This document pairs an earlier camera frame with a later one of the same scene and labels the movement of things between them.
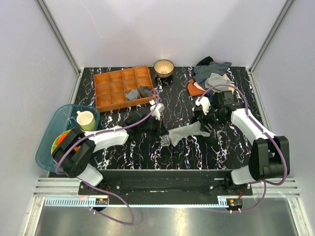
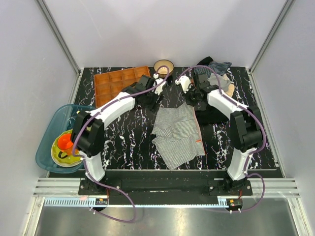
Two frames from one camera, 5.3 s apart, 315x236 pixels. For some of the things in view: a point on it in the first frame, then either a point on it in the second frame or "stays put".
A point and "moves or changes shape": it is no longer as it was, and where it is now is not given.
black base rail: (165, 183) stays put
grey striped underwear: (176, 135) moves or changes shape
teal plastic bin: (61, 118) stays put
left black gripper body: (153, 128) to (150, 103)
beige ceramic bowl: (163, 68) stays put
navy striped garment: (202, 72) stays put
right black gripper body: (213, 118) to (191, 97)
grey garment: (215, 79) stays put
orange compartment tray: (110, 87) stays put
